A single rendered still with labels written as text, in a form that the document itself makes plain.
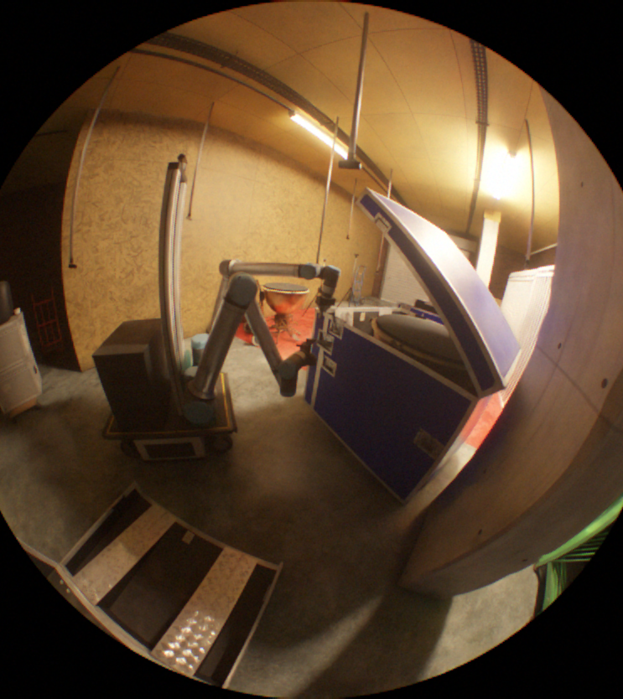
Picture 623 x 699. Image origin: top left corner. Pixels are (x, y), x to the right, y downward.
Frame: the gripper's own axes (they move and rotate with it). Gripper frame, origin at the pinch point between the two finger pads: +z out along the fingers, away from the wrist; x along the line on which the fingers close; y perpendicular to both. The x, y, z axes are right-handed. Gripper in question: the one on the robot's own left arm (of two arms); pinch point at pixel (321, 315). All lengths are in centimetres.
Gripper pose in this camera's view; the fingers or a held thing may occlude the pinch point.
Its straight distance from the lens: 151.4
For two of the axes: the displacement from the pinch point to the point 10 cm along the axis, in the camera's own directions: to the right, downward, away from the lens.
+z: -2.2, 8.2, 5.4
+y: 5.0, 5.6, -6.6
